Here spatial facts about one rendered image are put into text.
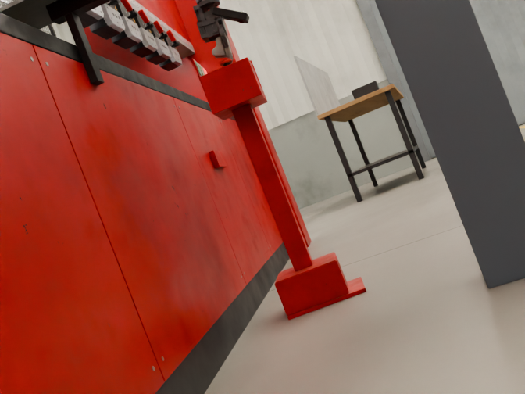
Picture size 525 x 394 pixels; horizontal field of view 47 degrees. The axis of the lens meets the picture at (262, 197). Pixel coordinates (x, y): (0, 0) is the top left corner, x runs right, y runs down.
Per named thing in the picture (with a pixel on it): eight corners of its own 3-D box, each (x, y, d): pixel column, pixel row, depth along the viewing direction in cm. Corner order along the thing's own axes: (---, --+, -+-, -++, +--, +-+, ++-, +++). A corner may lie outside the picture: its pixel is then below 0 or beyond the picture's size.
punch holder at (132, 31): (131, 34, 236) (116, -6, 236) (112, 42, 237) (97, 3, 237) (144, 41, 251) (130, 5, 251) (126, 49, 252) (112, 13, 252)
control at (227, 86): (262, 94, 179) (240, 37, 179) (212, 114, 181) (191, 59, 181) (267, 102, 199) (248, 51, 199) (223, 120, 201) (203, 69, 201)
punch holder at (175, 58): (175, 59, 295) (162, 28, 295) (159, 66, 296) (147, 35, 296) (183, 65, 310) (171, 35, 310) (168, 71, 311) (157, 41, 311)
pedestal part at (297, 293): (366, 291, 178) (351, 253, 178) (288, 320, 181) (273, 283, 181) (362, 279, 198) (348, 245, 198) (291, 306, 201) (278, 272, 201)
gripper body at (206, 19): (206, 45, 199) (196, 10, 199) (230, 37, 198) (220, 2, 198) (201, 40, 192) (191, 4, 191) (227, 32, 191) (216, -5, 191)
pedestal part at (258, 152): (312, 265, 186) (249, 103, 187) (294, 271, 187) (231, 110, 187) (313, 262, 192) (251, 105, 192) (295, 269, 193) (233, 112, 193)
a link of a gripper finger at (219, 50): (217, 68, 195) (208, 41, 195) (234, 62, 195) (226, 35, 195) (215, 66, 192) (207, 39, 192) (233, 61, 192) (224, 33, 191)
